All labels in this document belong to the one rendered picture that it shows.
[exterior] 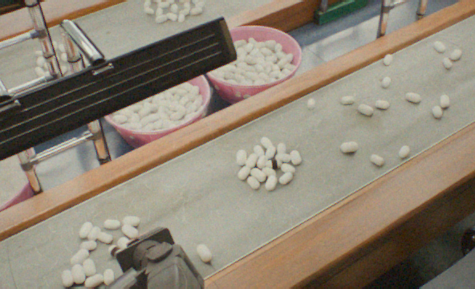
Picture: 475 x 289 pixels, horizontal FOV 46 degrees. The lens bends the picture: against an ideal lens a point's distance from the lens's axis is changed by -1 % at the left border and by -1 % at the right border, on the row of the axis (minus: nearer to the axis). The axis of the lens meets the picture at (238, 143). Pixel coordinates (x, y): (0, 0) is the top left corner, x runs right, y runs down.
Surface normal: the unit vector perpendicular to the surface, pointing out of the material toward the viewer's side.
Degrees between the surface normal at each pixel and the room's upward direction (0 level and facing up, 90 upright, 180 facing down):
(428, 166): 0
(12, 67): 0
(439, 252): 0
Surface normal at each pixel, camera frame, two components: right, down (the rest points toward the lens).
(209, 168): -0.04, -0.71
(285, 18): 0.55, 0.57
